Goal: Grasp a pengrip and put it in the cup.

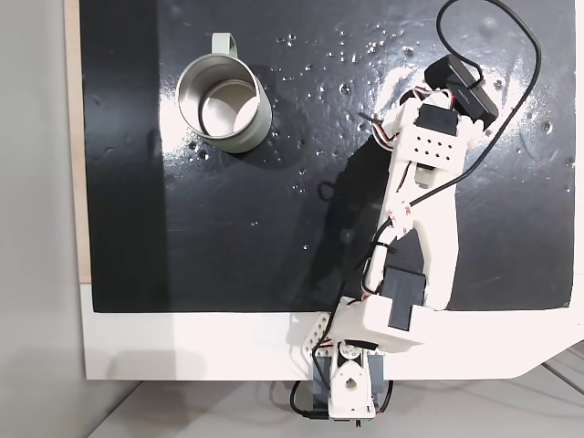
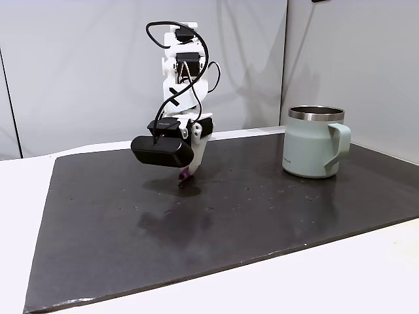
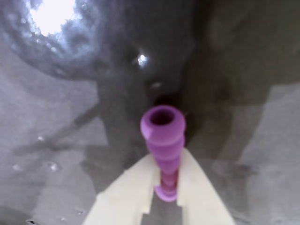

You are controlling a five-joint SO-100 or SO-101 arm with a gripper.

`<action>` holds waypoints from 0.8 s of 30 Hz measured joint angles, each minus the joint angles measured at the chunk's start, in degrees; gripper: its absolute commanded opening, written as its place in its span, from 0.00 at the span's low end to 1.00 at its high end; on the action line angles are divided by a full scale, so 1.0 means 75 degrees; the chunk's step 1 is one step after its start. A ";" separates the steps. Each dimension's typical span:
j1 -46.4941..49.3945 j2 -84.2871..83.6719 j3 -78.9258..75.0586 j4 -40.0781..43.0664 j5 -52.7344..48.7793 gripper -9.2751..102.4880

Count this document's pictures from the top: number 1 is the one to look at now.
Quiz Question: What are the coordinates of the black table mat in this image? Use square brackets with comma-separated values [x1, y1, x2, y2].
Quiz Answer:
[78, 0, 577, 315]

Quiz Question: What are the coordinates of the steel mug with green outside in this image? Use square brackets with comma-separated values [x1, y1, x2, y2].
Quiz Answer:
[175, 31, 274, 155]

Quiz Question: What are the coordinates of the pale wooden board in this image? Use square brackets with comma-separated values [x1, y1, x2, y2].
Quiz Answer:
[62, 0, 93, 285]

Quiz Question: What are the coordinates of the black oval camera box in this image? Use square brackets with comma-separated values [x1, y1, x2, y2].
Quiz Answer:
[423, 54, 500, 125]

